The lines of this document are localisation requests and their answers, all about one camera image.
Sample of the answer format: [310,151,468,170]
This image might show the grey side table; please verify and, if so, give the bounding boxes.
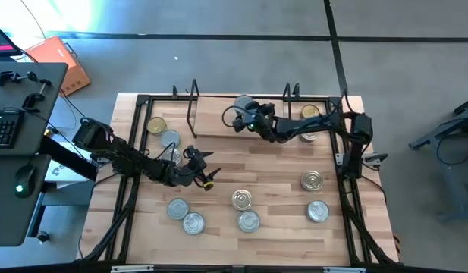
[409,95,468,224]

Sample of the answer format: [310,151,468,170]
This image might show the wooden shelf black metal legs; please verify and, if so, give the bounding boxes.
[186,78,300,140]

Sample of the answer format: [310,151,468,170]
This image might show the black keyboard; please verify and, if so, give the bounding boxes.
[0,108,25,149]

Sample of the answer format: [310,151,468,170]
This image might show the black desk clamp mount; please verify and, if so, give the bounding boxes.
[0,69,39,87]
[20,78,53,111]

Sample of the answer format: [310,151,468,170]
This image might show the dark desk monitor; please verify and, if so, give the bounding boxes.
[0,19,23,58]

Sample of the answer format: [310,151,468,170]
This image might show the black desk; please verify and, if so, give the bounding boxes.
[0,61,69,247]

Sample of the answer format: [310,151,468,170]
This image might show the black computer mouse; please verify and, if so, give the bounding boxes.
[14,164,37,199]

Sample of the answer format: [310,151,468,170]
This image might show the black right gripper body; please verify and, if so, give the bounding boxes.
[239,104,277,133]

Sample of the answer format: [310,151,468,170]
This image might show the green label can silver lid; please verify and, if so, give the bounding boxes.
[237,209,261,234]
[182,212,206,236]
[166,197,190,221]
[234,94,256,117]
[160,129,181,149]
[306,199,330,224]

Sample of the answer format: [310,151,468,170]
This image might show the orange equipment case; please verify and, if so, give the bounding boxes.
[24,35,92,96]

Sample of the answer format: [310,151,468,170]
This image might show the grey clamp bracket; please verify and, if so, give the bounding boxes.
[361,152,389,168]

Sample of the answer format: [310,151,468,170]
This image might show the white box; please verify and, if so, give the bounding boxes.
[43,142,98,190]

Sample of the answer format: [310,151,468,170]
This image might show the black aluminium table frame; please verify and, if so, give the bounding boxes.
[78,93,398,273]

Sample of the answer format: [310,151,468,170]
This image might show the green label can gold lid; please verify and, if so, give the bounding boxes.
[300,103,321,120]
[146,116,168,137]

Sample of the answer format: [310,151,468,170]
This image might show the silver table bracket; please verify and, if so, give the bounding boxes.
[322,266,367,273]
[110,265,155,273]

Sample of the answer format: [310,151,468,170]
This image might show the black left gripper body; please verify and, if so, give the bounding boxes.
[175,146,206,187]

